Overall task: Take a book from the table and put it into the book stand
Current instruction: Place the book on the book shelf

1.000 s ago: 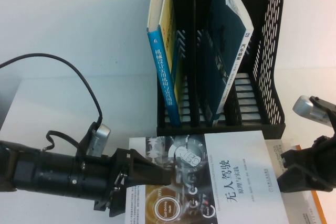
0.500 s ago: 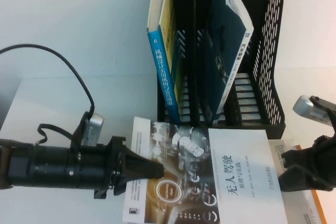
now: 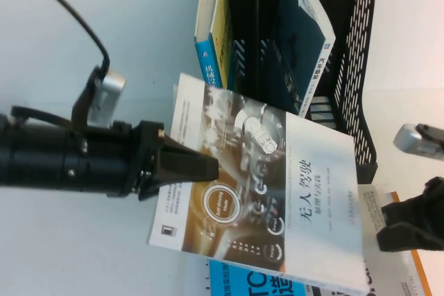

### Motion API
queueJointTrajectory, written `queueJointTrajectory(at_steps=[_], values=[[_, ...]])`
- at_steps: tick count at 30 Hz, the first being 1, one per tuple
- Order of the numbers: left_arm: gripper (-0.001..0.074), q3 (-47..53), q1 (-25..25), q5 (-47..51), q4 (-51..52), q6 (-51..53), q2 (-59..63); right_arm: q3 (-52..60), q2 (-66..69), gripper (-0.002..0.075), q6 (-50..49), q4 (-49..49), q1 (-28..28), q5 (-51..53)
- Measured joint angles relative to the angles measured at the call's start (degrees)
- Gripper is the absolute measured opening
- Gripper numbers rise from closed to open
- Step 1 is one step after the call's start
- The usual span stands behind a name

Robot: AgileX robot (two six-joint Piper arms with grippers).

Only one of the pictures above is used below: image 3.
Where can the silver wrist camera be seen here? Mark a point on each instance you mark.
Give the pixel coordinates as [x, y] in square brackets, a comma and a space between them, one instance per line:
[105, 98]
[412, 143]

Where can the blue spine yellow cover book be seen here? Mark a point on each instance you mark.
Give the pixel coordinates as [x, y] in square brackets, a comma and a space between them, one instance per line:
[208, 57]

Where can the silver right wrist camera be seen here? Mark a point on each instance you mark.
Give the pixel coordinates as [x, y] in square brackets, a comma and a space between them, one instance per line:
[412, 143]

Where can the orange edged white book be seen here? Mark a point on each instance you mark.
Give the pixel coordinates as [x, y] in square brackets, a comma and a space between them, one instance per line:
[421, 271]

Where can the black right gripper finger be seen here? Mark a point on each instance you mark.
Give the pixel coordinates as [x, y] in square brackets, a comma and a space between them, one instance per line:
[406, 238]
[404, 213]

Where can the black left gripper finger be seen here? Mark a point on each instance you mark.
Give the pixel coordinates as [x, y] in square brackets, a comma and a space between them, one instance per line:
[187, 167]

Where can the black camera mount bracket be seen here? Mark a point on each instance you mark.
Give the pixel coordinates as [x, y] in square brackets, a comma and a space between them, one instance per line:
[85, 95]

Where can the blue and grey paperback book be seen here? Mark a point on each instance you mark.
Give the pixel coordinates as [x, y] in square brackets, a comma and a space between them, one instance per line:
[243, 278]

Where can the white self-driving car book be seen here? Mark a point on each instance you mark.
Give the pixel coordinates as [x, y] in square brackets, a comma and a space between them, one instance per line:
[312, 188]

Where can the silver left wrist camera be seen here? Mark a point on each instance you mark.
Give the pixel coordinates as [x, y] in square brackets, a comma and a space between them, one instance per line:
[105, 98]

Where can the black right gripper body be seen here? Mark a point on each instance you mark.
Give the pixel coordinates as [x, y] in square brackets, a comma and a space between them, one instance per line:
[431, 213]

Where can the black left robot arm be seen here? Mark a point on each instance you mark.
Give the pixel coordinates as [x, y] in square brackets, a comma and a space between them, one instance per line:
[38, 161]

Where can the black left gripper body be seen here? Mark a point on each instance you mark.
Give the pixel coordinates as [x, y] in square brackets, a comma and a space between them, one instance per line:
[118, 161]

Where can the teal cover white spine book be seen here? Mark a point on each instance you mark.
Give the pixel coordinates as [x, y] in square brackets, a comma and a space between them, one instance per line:
[298, 50]

